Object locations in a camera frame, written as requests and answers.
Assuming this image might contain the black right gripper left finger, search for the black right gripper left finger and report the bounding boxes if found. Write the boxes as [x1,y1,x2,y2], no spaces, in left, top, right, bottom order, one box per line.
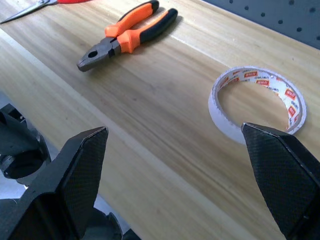
[0,126,109,240]

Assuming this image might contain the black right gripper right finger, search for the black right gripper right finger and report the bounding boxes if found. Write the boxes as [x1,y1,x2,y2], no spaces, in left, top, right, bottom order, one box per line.
[240,122,320,240]

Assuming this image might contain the white tape roll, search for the white tape roll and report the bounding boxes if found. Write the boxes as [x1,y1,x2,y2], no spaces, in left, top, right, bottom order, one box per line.
[208,65,308,146]

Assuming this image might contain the orange and black pliers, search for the orange and black pliers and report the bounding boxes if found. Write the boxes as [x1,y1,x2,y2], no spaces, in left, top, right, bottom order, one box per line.
[76,0,179,73]

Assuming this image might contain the red handled scissors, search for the red handled scissors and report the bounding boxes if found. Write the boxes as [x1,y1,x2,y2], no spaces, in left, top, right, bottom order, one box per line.
[0,0,93,25]

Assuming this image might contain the dark grey pegboard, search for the dark grey pegboard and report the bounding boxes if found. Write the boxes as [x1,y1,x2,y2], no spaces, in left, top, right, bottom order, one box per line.
[202,0,320,51]

